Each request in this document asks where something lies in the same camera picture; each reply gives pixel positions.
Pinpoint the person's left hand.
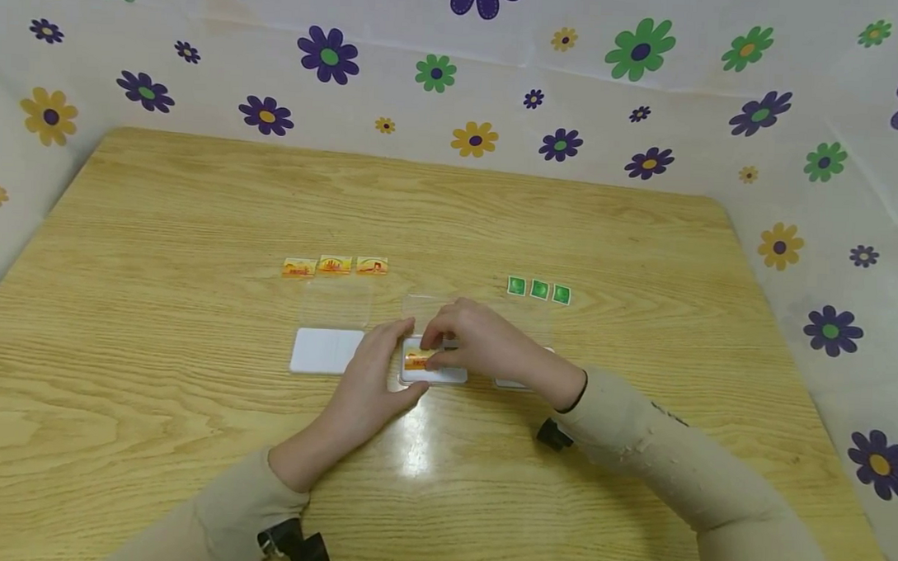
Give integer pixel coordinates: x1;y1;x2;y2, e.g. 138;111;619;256
266;311;435;500

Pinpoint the person's right hand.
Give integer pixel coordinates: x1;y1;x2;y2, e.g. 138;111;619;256
417;295;590;415

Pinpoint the clear plastic card case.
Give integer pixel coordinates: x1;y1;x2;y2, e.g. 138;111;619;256
482;299;560;394
397;294;473;389
289;278;374;379

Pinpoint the person's right forearm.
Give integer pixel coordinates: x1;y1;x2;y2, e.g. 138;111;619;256
551;365;852;561

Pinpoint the person's left forearm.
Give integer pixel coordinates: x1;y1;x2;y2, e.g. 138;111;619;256
101;441;314;561

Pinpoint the black wrist band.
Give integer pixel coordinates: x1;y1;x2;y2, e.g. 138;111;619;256
255;516;333;561
534;370;590;454

